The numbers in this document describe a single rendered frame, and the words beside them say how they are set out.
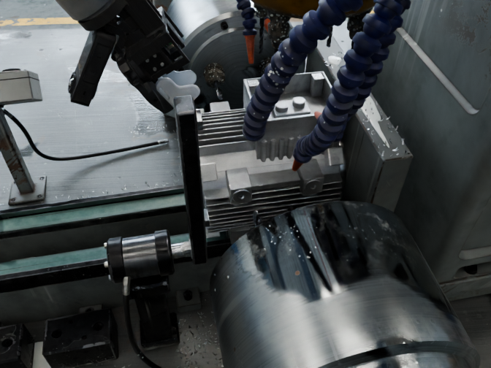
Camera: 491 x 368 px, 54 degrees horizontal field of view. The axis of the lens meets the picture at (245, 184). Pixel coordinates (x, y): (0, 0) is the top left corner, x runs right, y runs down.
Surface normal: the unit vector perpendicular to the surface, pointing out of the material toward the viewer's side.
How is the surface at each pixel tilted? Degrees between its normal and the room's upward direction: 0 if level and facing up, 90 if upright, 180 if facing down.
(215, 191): 2
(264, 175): 0
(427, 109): 90
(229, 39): 90
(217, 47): 90
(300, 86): 90
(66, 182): 0
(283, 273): 28
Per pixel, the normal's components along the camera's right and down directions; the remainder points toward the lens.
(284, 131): 0.19, 0.71
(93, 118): 0.01, -0.70
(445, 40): -0.98, 0.15
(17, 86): 0.17, 0.13
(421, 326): 0.29, -0.71
